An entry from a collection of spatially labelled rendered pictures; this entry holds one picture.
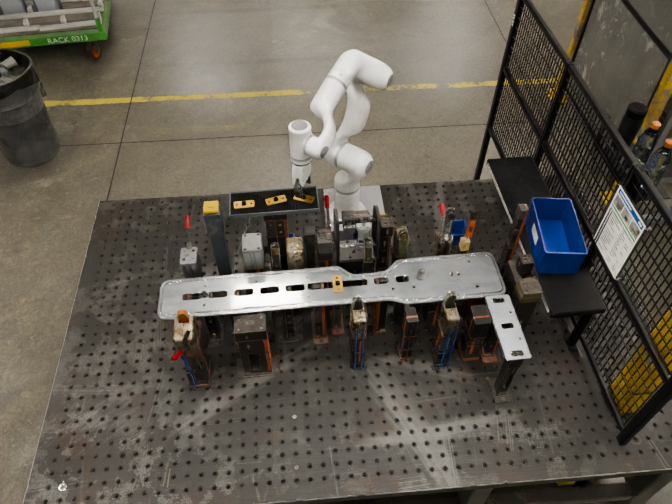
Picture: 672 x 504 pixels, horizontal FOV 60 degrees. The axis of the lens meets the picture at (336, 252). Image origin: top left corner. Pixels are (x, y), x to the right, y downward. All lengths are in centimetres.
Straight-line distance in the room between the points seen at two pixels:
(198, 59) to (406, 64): 186
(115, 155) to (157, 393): 256
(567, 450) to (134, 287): 197
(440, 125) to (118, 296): 292
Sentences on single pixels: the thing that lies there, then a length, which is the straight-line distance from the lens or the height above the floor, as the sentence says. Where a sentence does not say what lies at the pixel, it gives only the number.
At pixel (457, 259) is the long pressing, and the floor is 100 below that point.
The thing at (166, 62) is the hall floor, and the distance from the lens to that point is 566.
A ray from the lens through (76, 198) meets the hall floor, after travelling 448.
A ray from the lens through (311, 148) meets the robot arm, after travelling 218.
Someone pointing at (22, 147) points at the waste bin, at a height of 20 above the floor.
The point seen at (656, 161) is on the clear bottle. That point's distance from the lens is 228.
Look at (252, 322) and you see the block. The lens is 223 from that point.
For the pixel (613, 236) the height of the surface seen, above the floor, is 127.
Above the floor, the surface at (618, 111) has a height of 48.
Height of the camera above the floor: 287
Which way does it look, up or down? 50 degrees down
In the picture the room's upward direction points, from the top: straight up
